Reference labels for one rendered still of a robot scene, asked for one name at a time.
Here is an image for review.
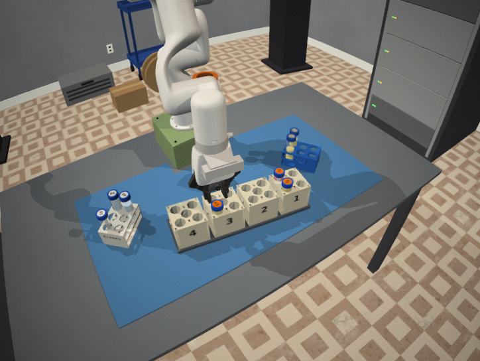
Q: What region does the beige tube rack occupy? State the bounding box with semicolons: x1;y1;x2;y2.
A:
98;203;143;248

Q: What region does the blue bench mat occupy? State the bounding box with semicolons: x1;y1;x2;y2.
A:
74;115;383;328

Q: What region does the tube with blue cap and grey dot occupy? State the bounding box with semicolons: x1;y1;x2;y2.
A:
285;133;296;159

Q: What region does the blue tube rack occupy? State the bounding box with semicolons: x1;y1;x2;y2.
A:
281;141;321;173

